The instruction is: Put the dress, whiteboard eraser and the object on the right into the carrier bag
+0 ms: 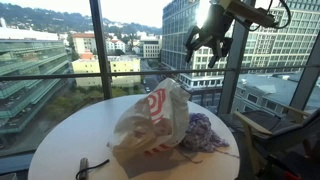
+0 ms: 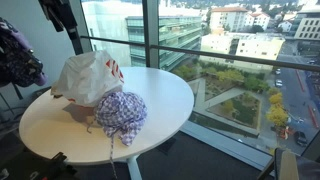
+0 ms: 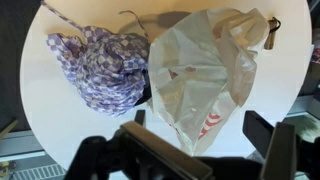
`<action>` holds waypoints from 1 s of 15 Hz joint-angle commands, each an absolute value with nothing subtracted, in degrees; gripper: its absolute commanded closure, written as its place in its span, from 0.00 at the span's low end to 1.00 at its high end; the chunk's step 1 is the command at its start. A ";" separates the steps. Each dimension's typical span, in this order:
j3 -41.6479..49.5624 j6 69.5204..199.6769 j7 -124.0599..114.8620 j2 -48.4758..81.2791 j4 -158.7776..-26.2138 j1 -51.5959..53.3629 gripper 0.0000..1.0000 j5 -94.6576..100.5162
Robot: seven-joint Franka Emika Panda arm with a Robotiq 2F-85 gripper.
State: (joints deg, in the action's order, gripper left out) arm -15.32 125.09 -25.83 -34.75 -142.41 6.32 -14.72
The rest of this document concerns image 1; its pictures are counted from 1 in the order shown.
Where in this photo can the white plastic bag red print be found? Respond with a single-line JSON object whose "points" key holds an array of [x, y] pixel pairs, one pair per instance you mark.
{"points": [[156, 120]]}

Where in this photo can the round white table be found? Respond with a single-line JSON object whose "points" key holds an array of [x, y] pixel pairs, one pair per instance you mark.
{"points": [[83, 133]]}

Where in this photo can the purple patterned dress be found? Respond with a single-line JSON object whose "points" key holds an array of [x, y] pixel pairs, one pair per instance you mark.
{"points": [[200, 133]]}

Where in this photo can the dark window mullion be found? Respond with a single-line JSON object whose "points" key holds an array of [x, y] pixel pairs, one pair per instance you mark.
{"points": [[101, 50]]}

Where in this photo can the wooden chair grey cushion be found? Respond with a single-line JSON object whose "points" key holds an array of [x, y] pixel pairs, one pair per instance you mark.
{"points": [[283, 133]]}

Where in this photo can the dark horizontal window railing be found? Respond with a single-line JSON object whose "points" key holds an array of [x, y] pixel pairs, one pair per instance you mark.
{"points": [[50, 77]]}

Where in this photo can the small red object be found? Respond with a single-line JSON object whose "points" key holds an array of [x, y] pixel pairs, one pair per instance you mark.
{"points": [[291, 175]]}

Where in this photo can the tan wrist camera box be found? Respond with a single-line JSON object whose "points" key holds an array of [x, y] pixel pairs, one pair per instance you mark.
{"points": [[246, 12]]}

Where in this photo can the wide grey window column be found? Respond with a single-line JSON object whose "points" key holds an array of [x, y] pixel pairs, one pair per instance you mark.
{"points": [[230, 90], [305, 83]]}

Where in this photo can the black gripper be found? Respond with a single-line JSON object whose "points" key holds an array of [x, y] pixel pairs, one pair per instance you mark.
{"points": [[216, 25]]}

